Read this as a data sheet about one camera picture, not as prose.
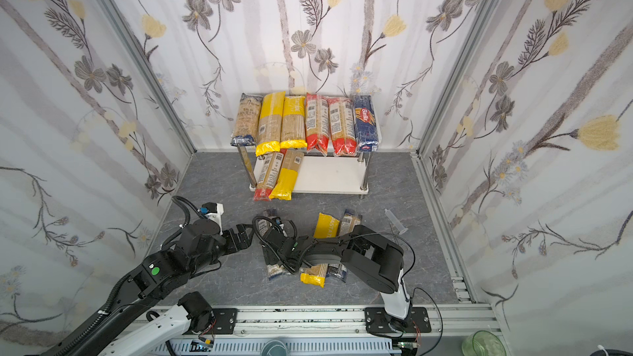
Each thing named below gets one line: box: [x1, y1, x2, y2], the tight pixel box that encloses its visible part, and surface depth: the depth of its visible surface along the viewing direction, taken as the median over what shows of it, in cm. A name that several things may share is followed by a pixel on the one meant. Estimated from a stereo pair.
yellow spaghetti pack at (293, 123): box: [281, 95, 308, 149], surface depth 79 cm
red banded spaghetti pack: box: [253, 151, 286, 202], surface depth 100 cm
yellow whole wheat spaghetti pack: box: [268, 149, 305, 202], surface depth 101 cm
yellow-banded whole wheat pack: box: [255, 91, 286, 157], surface depth 78 cm
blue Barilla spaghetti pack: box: [353, 94, 380, 153], surface depth 77 cm
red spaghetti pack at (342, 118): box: [328, 97, 357, 157], surface depth 78 cm
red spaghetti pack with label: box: [304, 93, 330, 156], surface depth 80 cm
